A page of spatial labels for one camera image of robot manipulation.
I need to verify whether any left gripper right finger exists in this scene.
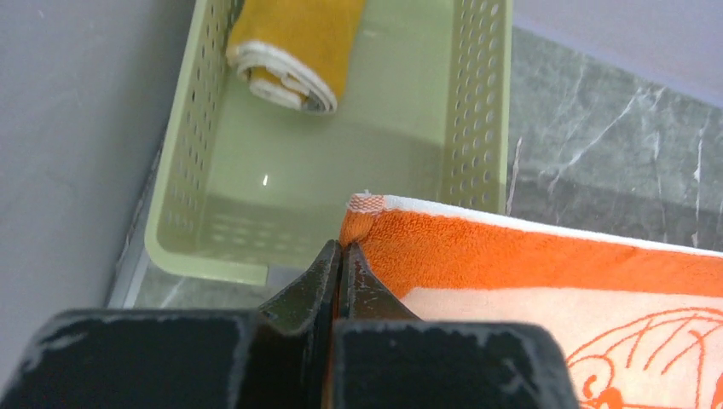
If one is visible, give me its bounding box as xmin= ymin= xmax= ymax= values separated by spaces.
xmin=333 ymin=244 xmax=578 ymax=408

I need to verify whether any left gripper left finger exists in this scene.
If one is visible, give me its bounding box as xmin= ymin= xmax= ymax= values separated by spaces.
xmin=1 ymin=240 xmax=342 ymax=408

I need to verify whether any orange and cream towel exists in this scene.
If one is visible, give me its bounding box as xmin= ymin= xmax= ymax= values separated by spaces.
xmin=339 ymin=193 xmax=722 ymax=408

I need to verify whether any brown yellow bear towel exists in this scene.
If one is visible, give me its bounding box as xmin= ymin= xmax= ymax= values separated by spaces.
xmin=226 ymin=0 xmax=366 ymax=115

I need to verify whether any green plastic basket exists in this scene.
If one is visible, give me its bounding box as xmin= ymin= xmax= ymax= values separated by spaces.
xmin=145 ymin=1 xmax=512 ymax=285

